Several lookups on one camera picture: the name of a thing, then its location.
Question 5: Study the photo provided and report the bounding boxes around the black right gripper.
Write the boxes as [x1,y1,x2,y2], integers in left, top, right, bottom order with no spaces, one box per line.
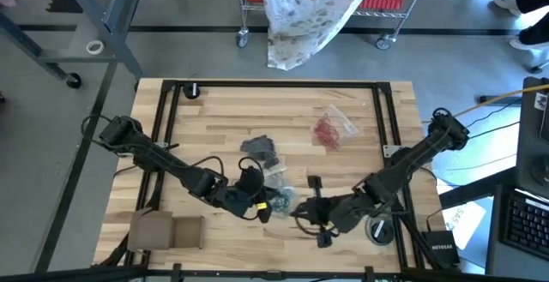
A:
[290,175,361,249]

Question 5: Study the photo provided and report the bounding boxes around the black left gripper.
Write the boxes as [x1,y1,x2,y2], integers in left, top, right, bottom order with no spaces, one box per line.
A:
[222,165,282,225]

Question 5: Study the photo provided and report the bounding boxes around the clear plastic zip bag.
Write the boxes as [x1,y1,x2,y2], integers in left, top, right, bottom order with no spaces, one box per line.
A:
[261,164,301,219]
[238,134,281,167]
[311,103,360,153]

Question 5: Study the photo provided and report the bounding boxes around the black round puck white label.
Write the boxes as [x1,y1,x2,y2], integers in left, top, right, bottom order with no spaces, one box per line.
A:
[182,81,202,100]
[370,218,393,243]

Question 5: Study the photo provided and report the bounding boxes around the open brown cardboard box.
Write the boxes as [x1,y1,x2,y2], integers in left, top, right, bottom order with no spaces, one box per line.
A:
[127,207,206,253]

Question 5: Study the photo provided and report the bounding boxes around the white printed paper sheet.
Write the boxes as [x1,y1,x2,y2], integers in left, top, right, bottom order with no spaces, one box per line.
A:
[436,177,488,251]

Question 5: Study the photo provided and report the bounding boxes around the black metal beam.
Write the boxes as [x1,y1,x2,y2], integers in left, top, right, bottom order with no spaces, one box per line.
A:
[437,166,520,211]

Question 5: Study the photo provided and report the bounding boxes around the white floral curtain cloth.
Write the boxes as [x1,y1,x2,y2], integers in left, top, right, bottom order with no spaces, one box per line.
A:
[256,0,381,72]

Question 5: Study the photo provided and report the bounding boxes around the dark desk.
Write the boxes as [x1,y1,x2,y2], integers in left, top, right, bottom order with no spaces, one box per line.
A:
[486,183,549,282]

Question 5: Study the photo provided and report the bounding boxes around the black keyboard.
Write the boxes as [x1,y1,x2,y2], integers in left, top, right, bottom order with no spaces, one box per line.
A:
[500,195,549,262]

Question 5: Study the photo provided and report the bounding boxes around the black desk foot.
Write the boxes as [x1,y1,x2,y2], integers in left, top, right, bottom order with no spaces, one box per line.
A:
[478,94,523,107]

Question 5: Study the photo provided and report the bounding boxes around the white tape roll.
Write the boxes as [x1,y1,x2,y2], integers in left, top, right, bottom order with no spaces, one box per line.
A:
[85,39,106,56]

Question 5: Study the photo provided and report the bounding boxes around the grey metal workbench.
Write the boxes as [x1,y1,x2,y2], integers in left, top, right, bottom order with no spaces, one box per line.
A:
[0,0,149,89]

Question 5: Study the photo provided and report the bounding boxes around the black serrated foam block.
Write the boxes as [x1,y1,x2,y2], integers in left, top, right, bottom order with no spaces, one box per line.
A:
[45,0,85,15]

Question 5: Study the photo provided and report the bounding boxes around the office chair base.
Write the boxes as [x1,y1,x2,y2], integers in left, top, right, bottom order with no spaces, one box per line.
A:
[527,57,549,75]

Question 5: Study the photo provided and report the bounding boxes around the person's shoe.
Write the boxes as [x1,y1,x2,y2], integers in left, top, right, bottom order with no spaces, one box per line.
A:
[492,0,522,17]
[509,35,549,53]

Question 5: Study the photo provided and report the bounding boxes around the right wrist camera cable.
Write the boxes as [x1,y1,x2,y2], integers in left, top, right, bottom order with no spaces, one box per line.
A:
[294,213,340,237]

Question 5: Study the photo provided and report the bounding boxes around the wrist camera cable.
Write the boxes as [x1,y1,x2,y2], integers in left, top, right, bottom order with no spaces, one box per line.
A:
[294,213,340,237]
[188,155,265,221]

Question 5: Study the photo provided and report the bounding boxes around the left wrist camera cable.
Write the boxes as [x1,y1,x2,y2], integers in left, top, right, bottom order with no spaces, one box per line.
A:
[188,155,265,221]

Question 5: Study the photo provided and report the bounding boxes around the green tape ring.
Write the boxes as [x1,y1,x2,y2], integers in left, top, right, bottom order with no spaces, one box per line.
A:
[365,217,396,247]

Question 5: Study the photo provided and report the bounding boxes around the black switch cable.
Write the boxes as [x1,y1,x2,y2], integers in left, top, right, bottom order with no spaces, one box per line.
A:
[424,207,444,233]

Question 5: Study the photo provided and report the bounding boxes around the black power cable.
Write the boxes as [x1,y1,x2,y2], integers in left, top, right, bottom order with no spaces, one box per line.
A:
[112,163,145,178]

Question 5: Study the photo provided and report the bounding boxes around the black Netgear network switch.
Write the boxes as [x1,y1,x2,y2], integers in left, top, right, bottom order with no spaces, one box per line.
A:
[421,229,462,271]

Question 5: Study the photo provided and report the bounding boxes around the black right arm cable loop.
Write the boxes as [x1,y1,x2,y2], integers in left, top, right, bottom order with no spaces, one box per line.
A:
[431,106,452,123]

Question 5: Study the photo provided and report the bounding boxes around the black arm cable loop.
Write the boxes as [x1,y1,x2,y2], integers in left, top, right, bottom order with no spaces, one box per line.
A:
[431,106,452,123]
[80,114,109,145]

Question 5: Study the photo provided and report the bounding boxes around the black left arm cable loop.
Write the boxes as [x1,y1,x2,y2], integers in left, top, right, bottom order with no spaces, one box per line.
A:
[80,114,109,145]

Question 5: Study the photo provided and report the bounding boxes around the chrome wire rack cart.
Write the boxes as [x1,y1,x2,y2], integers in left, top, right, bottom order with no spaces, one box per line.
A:
[234,0,435,51]

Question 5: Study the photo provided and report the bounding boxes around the black floor cable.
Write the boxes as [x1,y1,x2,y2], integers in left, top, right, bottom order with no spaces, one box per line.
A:
[467,100,522,128]
[467,121,521,141]

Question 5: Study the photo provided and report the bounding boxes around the yellow cable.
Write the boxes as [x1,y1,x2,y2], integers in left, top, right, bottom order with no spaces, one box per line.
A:
[454,83,549,118]

